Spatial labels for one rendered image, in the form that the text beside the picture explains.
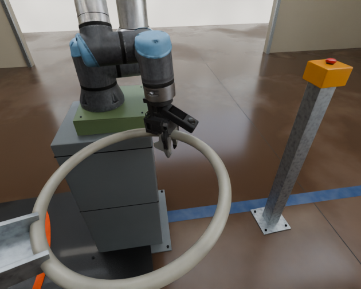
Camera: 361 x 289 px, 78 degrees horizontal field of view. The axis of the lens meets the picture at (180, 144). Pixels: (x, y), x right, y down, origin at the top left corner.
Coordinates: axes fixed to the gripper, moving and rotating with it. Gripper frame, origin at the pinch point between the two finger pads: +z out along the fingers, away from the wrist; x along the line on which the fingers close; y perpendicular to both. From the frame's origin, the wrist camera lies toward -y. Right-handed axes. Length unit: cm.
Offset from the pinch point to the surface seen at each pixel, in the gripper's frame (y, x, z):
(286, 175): -44, -48, 46
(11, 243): 17.1, 45.1, -5.9
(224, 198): -22.7, 20.1, -7.9
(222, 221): -23.5, 25.7, -7.5
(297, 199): -60, -78, 96
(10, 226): 17.7, 43.2, -9.1
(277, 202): -43, -47, 69
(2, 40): 441, -219, 31
